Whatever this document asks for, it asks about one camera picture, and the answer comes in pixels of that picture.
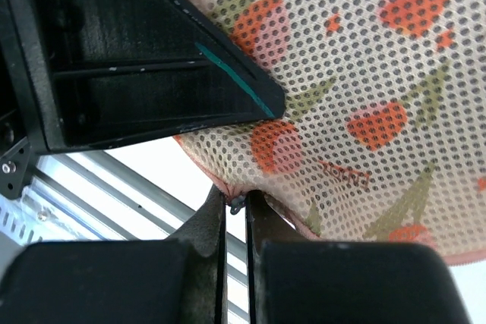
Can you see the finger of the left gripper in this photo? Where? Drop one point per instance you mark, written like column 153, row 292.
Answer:
column 78, row 75

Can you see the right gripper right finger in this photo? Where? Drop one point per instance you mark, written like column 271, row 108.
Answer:
column 293, row 280

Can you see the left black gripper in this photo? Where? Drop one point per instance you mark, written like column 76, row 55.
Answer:
column 17, row 160

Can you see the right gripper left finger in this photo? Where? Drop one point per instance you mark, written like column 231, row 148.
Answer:
column 180, row 279

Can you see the floral mesh laundry bag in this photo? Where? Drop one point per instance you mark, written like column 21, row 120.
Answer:
column 383, row 138

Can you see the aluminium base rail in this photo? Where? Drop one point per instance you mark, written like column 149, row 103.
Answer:
column 145, row 200

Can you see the white slotted cable duct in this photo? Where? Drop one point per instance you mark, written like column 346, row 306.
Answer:
column 22, row 229

